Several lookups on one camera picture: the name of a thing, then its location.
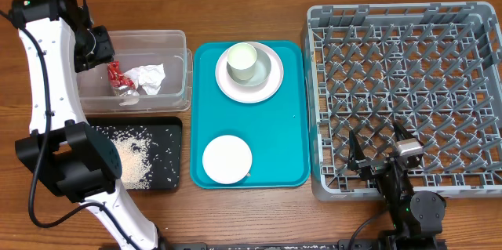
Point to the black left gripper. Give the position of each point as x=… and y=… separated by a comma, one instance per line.
x=107, y=52

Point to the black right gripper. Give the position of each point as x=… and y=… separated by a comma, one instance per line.
x=378, y=166

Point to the red snack wrapper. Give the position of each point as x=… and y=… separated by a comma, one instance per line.
x=121, y=84

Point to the white napkin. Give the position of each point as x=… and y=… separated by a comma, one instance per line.
x=148, y=77

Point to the cream paper cup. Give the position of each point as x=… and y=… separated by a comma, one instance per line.
x=241, y=58

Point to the small white bowl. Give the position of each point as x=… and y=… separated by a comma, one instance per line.
x=227, y=159

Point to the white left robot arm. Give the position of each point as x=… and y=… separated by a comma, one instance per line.
x=63, y=151

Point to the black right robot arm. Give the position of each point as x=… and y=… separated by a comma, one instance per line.
x=416, y=215

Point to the grey dishwasher rack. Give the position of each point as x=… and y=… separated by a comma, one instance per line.
x=433, y=67

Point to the clear plastic bin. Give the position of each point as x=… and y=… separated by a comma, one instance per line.
x=135, y=49

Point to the teal plastic tray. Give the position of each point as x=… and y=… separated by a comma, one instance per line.
x=276, y=129

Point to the spilled white rice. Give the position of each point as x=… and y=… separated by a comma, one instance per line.
x=135, y=160

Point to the black plastic tray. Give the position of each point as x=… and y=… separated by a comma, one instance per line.
x=164, y=152

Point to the large white plate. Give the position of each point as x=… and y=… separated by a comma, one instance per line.
x=254, y=94

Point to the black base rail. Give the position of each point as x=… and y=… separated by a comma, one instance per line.
x=359, y=244

